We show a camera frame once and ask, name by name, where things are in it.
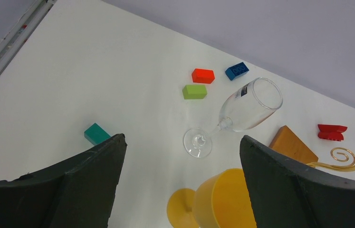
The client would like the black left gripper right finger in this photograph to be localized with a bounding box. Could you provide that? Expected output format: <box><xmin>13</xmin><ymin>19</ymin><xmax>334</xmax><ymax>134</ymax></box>
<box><xmin>240</xmin><ymin>135</ymin><xmax>355</xmax><ymax>228</ymax></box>

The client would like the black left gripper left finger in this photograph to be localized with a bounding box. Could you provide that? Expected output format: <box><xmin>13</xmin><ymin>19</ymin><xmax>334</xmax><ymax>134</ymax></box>
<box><xmin>0</xmin><ymin>133</ymin><xmax>127</xmax><ymax>228</ymax></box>

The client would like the yellow plastic wine glass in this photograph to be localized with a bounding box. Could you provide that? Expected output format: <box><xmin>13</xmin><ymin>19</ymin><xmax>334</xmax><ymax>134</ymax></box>
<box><xmin>166</xmin><ymin>168</ymin><xmax>257</xmax><ymax>228</ymax></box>

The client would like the clear tall wine glass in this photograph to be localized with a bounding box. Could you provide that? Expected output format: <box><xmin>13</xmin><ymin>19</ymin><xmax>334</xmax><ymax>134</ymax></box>
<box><xmin>183</xmin><ymin>77</ymin><xmax>283</xmax><ymax>158</ymax></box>

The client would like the teal toy block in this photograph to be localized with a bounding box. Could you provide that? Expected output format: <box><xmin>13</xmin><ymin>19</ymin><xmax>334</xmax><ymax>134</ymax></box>
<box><xmin>84</xmin><ymin>123</ymin><xmax>111</xmax><ymax>145</ymax></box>

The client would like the red toy brick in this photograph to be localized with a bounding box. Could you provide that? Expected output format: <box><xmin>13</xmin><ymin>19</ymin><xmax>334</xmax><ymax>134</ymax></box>
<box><xmin>317</xmin><ymin>124</ymin><xmax>348</xmax><ymax>142</ymax></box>

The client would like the blue toy brick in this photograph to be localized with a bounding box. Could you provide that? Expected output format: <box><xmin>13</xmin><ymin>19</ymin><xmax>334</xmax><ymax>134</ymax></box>
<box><xmin>225</xmin><ymin>62</ymin><xmax>249</xmax><ymax>81</ymax></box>

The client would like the light green toy block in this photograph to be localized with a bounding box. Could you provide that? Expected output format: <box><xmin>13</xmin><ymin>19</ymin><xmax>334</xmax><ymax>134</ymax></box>
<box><xmin>182</xmin><ymin>85</ymin><xmax>208</xmax><ymax>100</ymax></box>

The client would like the orange red toy block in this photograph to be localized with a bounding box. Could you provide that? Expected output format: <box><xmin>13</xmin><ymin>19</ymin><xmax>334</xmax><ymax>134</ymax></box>
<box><xmin>192</xmin><ymin>68</ymin><xmax>215</xmax><ymax>84</ymax></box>

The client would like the gold wire glass rack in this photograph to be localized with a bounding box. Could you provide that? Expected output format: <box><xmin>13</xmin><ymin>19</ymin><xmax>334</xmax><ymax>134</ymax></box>
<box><xmin>269</xmin><ymin>125</ymin><xmax>355</xmax><ymax>172</ymax></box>

